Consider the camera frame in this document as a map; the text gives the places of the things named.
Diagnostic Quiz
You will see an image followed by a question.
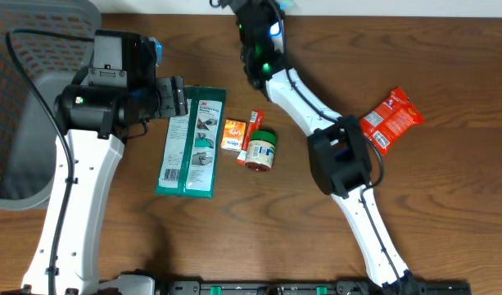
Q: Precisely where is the pale green tissue pack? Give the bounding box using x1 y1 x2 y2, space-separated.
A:
278 0 295 10

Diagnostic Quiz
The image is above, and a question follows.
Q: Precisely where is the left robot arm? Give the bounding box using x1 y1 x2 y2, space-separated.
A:
0 29 188 294

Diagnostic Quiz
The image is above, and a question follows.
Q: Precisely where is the red snack bag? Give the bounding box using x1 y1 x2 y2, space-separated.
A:
360 87 425 155

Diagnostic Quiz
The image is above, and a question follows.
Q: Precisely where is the green white packet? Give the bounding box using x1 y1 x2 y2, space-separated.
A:
154 86 227 199

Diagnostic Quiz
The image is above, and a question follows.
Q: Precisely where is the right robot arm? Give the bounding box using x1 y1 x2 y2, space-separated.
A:
220 0 421 294

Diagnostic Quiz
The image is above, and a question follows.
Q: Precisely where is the small red stick packet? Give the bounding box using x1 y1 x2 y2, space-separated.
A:
237 110 265 165

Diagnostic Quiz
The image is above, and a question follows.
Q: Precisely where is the green lid seasoning jar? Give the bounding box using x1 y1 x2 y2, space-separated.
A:
244 130 277 172

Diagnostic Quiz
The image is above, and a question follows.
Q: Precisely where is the small orange carton box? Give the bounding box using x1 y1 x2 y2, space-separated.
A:
220 119 246 152

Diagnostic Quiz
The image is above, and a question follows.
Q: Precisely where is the grey plastic mesh basket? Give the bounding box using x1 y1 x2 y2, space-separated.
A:
0 0 102 211

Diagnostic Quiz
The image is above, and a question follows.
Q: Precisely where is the white barcode scanner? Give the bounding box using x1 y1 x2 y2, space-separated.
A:
269 0 285 53

